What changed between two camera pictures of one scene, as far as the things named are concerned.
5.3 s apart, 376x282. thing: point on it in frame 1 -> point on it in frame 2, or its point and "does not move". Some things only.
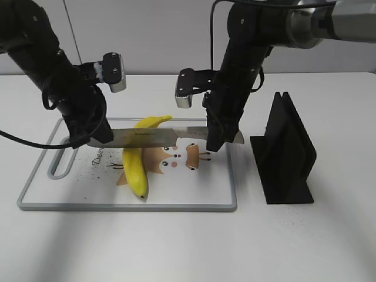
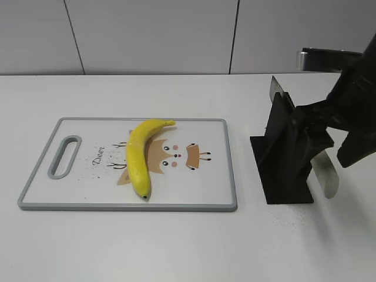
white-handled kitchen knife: [155, 137] -> [321, 164]
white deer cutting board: [179, 178] does not move
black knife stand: [285, 156] does not move
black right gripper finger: [218, 133] -> [310, 136]
